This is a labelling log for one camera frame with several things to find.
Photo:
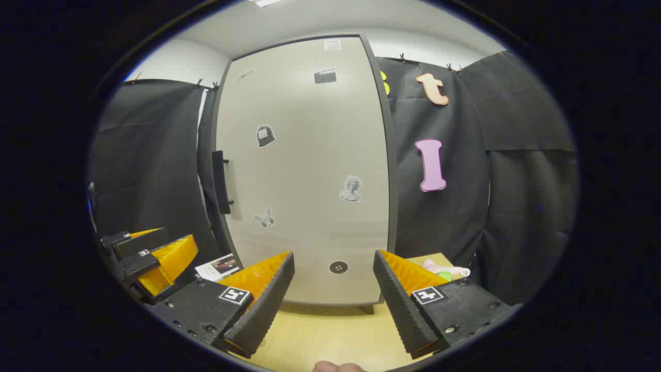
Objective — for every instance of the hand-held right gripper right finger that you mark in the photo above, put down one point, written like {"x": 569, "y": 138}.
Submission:
{"x": 397, "y": 305}

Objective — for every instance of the green and pink plush toy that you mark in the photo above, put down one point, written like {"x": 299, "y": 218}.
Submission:
{"x": 439, "y": 268}

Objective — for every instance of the light grey cabinet door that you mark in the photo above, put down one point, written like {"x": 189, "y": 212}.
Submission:
{"x": 310, "y": 206}

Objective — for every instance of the black backdrop cloth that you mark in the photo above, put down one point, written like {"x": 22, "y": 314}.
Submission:
{"x": 150, "y": 155}

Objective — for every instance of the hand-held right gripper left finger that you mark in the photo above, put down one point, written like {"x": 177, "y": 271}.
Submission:
{"x": 268, "y": 299}

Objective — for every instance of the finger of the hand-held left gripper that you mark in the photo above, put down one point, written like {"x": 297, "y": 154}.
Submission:
{"x": 142, "y": 243}
{"x": 165, "y": 263}

